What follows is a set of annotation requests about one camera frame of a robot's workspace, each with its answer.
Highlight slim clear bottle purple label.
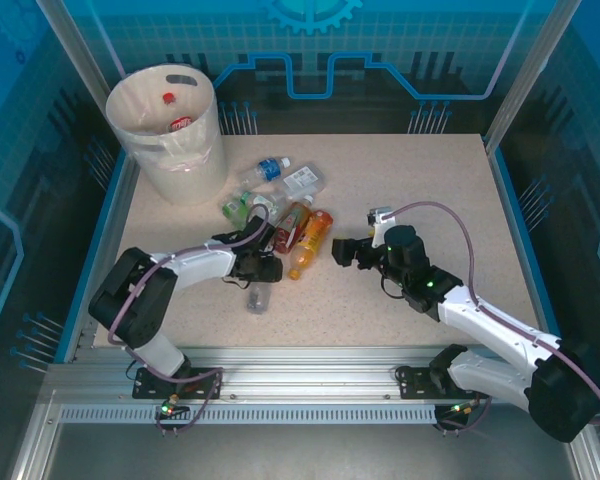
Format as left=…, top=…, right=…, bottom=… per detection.
left=246, top=283, right=274, bottom=315

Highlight white right wrist cable bracket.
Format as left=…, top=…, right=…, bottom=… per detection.
left=367, top=205, right=396, bottom=250

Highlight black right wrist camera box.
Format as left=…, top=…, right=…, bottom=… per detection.
left=332, top=238, right=357, bottom=269

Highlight square clear bottle white label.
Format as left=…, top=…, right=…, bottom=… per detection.
left=279, top=162, right=327, bottom=194

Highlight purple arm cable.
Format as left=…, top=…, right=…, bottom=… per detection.
left=107, top=202, right=274, bottom=436
left=384, top=200, right=600, bottom=427

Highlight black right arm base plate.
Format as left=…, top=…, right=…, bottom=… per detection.
left=394, top=364, right=461, bottom=401

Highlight aluminium mounting rail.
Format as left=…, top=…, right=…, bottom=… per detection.
left=44, top=344, right=596, bottom=406

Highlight cola bottle red label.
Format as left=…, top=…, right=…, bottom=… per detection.
left=160, top=91, right=196, bottom=135

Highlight green lit power connector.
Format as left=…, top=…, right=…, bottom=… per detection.
left=154, top=394, right=191, bottom=419
left=437, top=399, right=481, bottom=419

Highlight blue table edge strip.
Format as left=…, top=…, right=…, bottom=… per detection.
left=488, top=147, right=565, bottom=346
left=54, top=147, right=131, bottom=364

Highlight white ribbed plastic bin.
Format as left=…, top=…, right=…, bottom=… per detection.
left=104, top=62, right=230, bottom=206

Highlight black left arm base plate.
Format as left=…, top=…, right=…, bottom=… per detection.
left=132, top=364, right=225, bottom=401

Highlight clear bottle blue label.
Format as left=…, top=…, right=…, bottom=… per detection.
left=237, top=155, right=292, bottom=187

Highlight juice bottle orange label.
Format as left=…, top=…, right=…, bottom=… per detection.
left=286, top=209, right=335, bottom=281

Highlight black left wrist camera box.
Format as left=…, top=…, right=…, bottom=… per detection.
left=253, top=253, right=285, bottom=284

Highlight clear bottle green white label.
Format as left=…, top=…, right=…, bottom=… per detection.
left=232, top=189, right=287, bottom=221

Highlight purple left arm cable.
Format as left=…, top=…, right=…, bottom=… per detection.
left=107, top=202, right=274, bottom=436

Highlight aluminium enclosure post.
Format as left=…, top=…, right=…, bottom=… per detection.
left=484, top=0, right=576, bottom=151
left=34, top=0, right=126, bottom=116

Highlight tea bottle red label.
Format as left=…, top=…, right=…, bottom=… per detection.
left=269, top=194, right=315, bottom=255

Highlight clear bottle lime picture label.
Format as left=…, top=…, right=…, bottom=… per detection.
left=221, top=199, right=254, bottom=231

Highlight slotted grey cable duct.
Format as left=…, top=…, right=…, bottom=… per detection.
left=58, top=403, right=440, bottom=426

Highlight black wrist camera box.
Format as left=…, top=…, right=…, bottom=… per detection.
left=253, top=253, right=285, bottom=284
left=332, top=238, right=357, bottom=269

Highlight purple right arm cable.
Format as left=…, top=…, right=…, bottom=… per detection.
left=384, top=200, right=600, bottom=427

